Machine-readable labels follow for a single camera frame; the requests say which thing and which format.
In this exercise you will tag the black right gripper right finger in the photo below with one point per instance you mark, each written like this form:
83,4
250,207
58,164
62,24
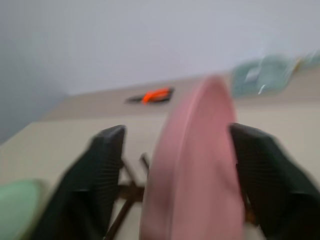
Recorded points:
270,180

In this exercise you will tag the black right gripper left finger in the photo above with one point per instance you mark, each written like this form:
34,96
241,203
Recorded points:
85,180

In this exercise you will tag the pink plate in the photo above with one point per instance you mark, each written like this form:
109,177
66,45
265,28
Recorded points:
192,165

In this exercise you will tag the wooden dish rack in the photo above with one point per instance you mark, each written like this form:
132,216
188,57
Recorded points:
131,185

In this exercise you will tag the green plate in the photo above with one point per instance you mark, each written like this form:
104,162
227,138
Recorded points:
17,210

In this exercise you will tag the clear teal plastic bag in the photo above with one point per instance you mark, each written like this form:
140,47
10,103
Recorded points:
262,73

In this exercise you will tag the orange and black tool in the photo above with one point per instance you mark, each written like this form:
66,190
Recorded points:
152,96

